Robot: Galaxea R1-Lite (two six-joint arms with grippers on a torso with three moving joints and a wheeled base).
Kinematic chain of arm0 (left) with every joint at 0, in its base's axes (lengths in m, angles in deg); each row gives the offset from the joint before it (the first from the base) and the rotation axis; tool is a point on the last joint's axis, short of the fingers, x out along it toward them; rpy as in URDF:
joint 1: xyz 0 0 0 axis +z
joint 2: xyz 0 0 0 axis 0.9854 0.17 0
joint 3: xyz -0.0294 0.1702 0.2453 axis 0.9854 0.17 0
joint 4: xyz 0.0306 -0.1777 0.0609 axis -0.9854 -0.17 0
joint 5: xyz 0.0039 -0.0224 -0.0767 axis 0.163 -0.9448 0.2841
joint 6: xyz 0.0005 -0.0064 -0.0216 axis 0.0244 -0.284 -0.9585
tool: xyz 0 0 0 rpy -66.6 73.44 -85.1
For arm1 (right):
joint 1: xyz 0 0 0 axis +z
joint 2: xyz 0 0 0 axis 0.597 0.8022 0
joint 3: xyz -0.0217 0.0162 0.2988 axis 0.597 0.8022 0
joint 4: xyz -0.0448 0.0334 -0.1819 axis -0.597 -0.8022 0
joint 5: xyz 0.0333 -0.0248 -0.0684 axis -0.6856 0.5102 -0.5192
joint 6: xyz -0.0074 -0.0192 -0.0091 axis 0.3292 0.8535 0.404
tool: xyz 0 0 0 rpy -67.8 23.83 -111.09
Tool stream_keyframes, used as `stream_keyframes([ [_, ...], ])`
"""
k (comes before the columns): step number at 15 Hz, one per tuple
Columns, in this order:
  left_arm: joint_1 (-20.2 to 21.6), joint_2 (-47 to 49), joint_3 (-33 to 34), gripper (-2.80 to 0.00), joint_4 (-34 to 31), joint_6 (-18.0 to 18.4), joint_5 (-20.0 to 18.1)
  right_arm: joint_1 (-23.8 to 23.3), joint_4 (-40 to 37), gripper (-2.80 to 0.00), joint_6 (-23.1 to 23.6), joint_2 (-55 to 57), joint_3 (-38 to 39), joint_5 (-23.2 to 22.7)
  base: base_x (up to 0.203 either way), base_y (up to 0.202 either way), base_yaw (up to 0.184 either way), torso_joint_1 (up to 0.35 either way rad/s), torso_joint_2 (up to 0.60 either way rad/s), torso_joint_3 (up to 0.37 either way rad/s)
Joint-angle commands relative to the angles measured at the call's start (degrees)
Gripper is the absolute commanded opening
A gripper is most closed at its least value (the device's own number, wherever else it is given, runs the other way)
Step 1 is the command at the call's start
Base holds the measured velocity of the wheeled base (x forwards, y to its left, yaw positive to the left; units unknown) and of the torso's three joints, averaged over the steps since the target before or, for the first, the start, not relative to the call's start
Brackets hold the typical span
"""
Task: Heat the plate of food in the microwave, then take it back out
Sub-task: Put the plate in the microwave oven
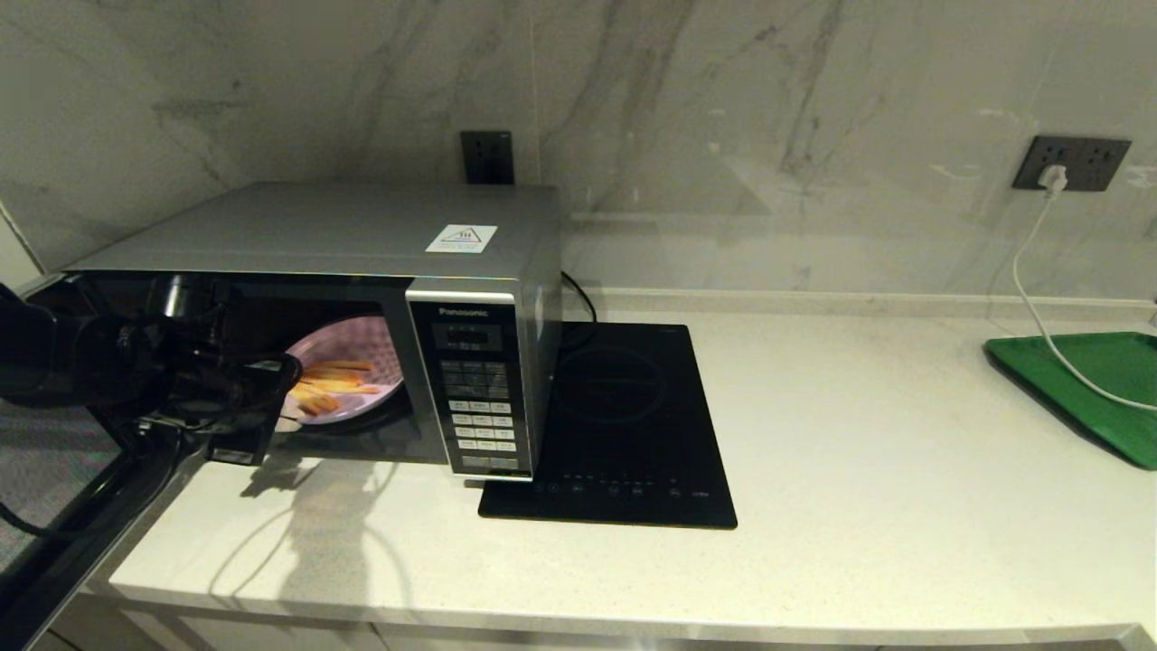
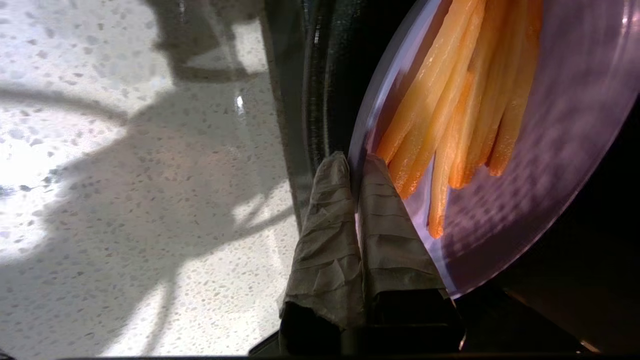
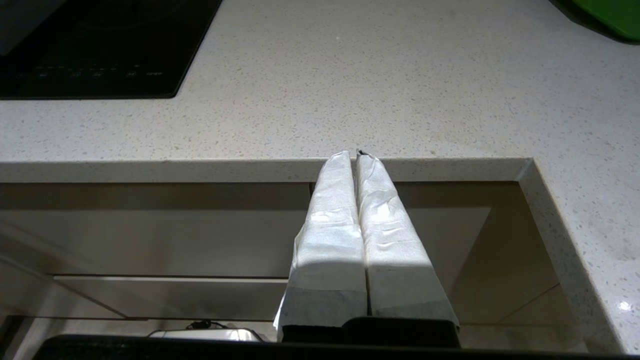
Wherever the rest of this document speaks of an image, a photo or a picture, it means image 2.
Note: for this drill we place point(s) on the orange carrot sticks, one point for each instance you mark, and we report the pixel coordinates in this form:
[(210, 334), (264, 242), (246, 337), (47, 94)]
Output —
[(415, 170)]

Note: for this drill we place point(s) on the silver Panasonic microwave body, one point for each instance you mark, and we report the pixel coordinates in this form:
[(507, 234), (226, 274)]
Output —
[(330, 75)]

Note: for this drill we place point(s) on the lilac round plate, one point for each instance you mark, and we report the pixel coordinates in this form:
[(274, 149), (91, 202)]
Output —
[(565, 150)]

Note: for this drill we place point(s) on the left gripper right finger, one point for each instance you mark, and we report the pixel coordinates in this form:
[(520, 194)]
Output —
[(395, 250)]

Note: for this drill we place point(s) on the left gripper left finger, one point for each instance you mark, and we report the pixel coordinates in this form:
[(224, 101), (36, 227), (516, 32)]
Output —
[(327, 250)]

